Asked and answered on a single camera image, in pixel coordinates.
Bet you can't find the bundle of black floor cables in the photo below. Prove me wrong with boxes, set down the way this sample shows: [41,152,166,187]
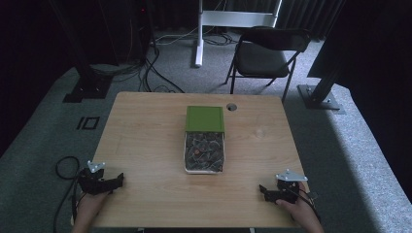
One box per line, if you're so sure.
[89,30,187,95]

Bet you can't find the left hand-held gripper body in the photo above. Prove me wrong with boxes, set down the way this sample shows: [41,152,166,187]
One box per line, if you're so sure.
[77,160,114,196]

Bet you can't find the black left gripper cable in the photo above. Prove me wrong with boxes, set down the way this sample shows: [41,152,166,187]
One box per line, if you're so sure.
[52,155,86,233]

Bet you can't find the black metal stand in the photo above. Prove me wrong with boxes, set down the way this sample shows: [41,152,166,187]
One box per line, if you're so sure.
[296,0,347,116]
[48,0,114,104]

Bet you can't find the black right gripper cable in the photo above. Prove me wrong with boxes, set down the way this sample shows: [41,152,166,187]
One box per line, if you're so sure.
[290,185,323,224]

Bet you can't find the green box lid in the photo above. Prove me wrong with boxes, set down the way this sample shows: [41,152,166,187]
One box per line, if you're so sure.
[185,105,225,134]

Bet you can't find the white floor cable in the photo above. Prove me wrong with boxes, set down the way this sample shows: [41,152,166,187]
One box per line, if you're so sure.
[154,24,199,47]

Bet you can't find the white desk frame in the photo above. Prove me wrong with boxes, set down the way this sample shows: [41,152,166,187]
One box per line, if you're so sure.
[193,0,284,69]

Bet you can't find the clear tray of small parts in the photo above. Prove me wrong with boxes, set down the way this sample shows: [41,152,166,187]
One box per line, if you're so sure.
[183,130,225,176]

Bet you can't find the person's left hand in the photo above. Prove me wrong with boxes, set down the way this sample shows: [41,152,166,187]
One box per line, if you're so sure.
[76,189,112,225]

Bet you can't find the person's right hand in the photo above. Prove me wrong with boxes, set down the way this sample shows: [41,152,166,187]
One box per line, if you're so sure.
[275,182,318,225]

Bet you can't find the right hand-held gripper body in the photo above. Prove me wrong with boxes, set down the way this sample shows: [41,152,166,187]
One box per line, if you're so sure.
[275,168,309,205]

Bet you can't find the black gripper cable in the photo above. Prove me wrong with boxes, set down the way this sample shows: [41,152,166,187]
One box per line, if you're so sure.
[52,155,86,233]
[290,185,323,224]

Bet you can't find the black folding chair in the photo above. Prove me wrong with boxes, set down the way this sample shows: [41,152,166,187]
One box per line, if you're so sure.
[224,25,313,103]

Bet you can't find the pile of dark small pieces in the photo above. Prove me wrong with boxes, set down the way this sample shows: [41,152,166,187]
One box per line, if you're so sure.
[185,131,224,173]

